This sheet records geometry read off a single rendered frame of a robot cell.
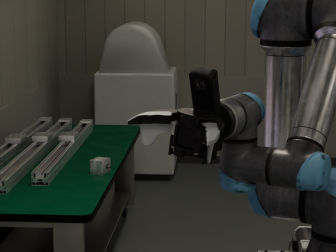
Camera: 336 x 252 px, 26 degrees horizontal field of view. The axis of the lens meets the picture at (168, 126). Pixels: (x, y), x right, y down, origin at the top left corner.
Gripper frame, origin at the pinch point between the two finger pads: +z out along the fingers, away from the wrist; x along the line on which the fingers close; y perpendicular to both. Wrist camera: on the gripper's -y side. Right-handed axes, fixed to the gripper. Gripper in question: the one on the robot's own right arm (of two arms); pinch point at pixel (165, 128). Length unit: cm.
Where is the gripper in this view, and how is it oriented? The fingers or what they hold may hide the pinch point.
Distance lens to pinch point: 118.3
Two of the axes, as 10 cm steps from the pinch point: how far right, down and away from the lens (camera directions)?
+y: -1.2, 9.6, 2.6
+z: -4.9, 1.7, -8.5
